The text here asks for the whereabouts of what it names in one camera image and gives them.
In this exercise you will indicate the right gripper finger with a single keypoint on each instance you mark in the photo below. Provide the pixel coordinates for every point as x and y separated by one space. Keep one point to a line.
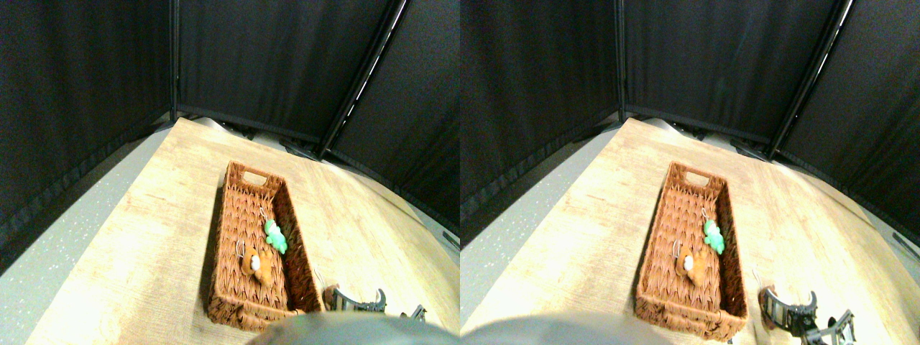
813 305
778 313
382 300
351 302

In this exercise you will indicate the black bracket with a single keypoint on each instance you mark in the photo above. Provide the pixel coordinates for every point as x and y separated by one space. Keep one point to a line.
837 327

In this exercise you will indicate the black curtain stand foot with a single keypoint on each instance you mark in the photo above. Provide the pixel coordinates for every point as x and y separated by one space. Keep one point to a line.
300 149
451 239
750 150
905 244
236 130
686 130

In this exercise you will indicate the brown wicker basket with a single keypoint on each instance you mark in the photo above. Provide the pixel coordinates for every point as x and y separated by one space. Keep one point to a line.
241 287
668 287

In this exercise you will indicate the black curtain stand pole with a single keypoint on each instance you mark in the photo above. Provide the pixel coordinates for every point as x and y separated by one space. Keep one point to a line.
808 72
359 72
174 65
619 65

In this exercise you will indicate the green plush toy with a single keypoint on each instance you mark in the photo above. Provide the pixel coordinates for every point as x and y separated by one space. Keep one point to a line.
714 237
276 237

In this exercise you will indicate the orange bear plush toy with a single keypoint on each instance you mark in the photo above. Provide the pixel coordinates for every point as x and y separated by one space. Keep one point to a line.
257 267
694 267

